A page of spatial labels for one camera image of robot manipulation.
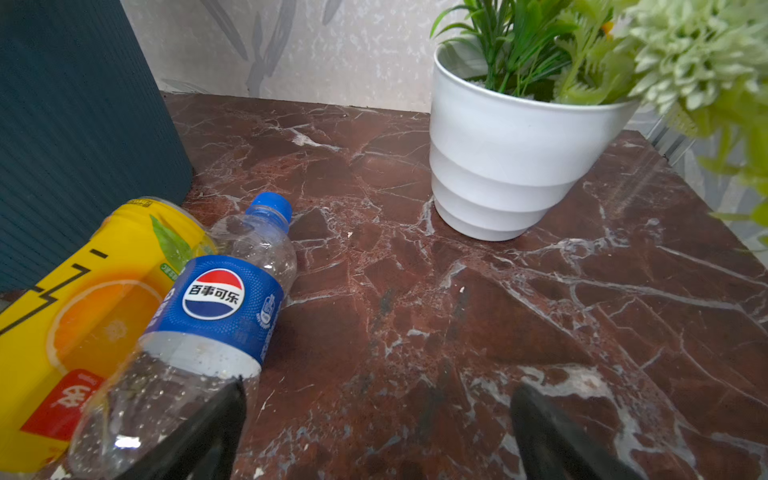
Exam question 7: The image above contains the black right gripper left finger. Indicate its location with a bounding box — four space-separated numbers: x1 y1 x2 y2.
118 378 247 480

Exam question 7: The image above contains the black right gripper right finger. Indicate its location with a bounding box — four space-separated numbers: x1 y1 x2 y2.
510 384 640 479

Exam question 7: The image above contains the clear Pepsi bottle blue label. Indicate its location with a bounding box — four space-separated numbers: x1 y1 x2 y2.
67 192 297 479

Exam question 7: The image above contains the yellow orange drink bottle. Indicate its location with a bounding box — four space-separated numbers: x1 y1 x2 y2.
1 197 215 474

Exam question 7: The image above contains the teal ribbed trash bin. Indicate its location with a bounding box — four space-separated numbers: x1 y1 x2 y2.
1 1 193 292

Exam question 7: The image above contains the white plant pot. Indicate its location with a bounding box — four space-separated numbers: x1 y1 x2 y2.
429 42 638 242

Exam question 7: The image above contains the green artificial plant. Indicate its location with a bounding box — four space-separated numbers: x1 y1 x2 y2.
431 0 767 226

